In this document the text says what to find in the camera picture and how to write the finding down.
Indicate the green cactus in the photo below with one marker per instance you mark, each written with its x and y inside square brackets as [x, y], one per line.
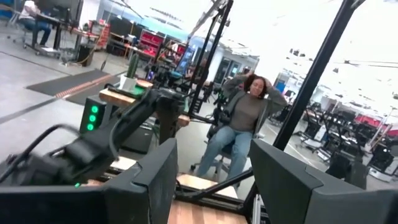
[133, 65]

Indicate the black trash bin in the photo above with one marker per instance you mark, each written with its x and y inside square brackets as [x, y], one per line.
[85, 55]

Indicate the red storage bin shelf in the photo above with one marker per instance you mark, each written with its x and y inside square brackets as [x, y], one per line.
[151, 42]

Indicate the black box with green lights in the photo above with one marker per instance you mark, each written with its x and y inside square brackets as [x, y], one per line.
[92, 116]

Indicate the wooden workbench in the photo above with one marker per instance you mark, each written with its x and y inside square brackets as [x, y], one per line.
[119, 97]

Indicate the white square cactus pot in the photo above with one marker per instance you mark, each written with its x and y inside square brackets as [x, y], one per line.
[127, 83]

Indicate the black floor mat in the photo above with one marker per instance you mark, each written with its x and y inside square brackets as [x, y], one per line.
[70, 83]

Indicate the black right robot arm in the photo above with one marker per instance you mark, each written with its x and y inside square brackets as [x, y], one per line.
[133, 118]

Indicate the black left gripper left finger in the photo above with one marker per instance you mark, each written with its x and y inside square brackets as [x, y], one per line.
[146, 193]

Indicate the seated person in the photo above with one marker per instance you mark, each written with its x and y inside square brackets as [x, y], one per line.
[245, 115]

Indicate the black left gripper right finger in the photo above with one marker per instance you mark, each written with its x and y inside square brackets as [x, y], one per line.
[280, 186]

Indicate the person at desk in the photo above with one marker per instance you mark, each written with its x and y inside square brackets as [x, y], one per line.
[32, 18]

